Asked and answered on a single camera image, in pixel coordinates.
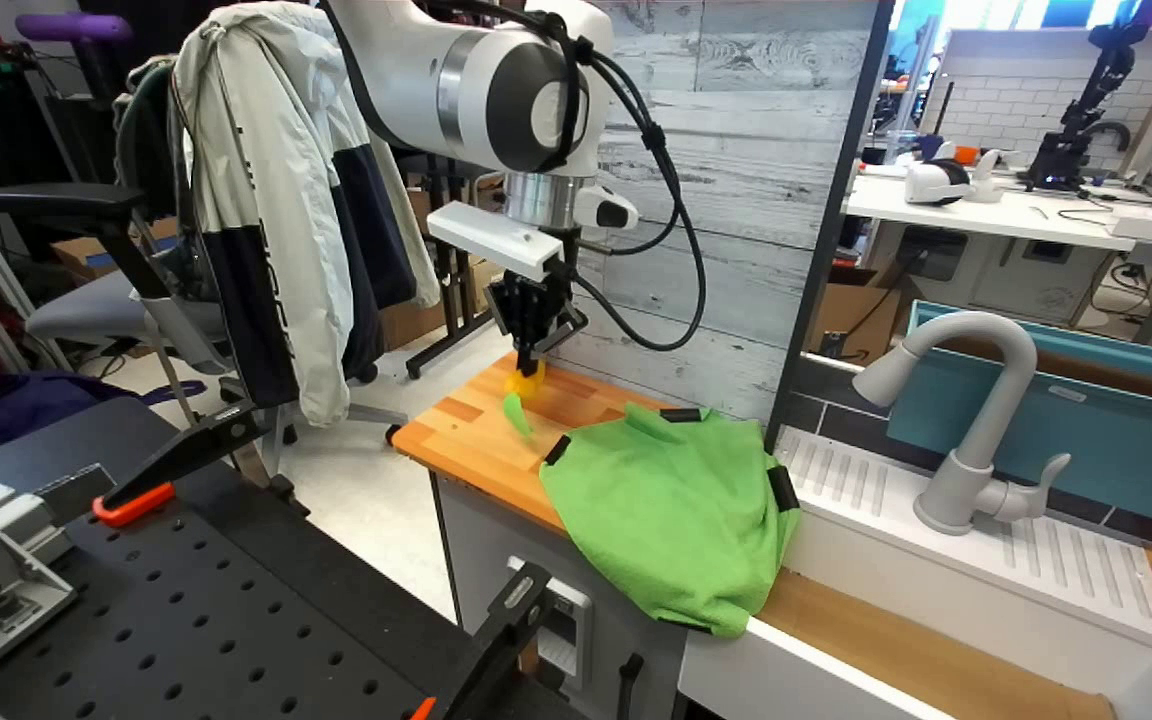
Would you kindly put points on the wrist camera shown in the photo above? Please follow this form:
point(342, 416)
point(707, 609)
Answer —
point(491, 238)

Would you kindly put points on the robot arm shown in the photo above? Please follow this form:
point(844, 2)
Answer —
point(436, 70)

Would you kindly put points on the white desk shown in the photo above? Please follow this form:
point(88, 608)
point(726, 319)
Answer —
point(1016, 215)

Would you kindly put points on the carrot plush toy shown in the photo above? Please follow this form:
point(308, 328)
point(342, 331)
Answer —
point(526, 385)

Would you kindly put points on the white sink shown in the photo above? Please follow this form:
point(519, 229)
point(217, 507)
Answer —
point(936, 580)

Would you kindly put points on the cardboard box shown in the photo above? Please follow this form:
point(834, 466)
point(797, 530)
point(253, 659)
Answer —
point(96, 255)
point(851, 315)
point(416, 320)

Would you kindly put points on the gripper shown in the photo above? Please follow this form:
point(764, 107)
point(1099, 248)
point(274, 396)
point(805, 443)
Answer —
point(536, 285)

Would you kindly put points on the white headset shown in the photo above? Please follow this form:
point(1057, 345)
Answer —
point(936, 183)

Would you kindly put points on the wood print backdrop panel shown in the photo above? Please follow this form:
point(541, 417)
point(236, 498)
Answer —
point(746, 180)

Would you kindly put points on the black stand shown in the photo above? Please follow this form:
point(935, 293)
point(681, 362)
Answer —
point(456, 300)

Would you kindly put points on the black clip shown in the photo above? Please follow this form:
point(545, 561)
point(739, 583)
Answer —
point(783, 488)
point(557, 450)
point(680, 414)

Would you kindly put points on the white and navy jacket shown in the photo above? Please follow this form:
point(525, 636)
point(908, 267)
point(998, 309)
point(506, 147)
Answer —
point(276, 200)

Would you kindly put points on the office chair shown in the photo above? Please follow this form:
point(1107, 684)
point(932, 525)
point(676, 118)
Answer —
point(86, 310)

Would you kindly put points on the purple bag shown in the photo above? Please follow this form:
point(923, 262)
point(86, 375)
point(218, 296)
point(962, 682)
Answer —
point(46, 405)

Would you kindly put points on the teal panel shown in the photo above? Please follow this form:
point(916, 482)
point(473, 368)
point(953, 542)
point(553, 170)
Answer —
point(1116, 430)

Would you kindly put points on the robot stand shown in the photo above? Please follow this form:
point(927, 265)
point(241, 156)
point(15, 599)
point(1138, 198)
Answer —
point(236, 620)

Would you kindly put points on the grey tap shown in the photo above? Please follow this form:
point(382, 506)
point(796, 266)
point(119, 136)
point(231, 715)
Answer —
point(976, 450)

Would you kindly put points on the grey tap lever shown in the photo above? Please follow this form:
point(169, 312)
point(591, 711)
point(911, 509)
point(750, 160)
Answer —
point(1031, 492)

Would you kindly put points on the green towel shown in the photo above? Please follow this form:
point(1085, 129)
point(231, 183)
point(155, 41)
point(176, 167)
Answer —
point(676, 510)

